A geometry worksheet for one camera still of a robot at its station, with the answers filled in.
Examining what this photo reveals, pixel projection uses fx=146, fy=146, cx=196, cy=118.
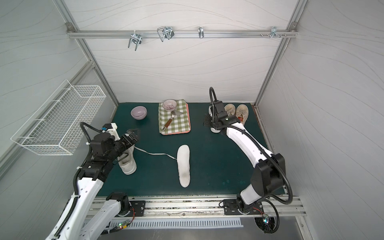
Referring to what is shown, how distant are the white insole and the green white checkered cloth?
148 millimetres

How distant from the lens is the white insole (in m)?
0.84

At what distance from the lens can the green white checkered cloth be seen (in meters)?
1.06
